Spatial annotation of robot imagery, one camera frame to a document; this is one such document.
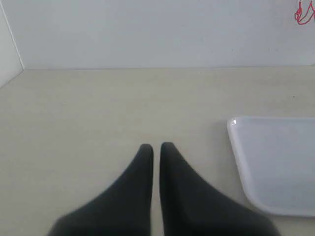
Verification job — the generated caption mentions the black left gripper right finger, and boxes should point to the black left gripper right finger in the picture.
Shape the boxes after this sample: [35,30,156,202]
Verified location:
[159,142,280,236]

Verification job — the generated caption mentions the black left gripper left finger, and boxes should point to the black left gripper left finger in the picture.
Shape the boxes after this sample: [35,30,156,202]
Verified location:
[49,144,154,236]

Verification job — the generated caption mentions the red mini basketball hoop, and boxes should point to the red mini basketball hoop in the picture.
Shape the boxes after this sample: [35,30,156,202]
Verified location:
[294,0,315,26]

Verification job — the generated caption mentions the white plastic tray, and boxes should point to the white plastic tray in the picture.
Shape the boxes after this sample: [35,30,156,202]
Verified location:
[226,117,315,217]

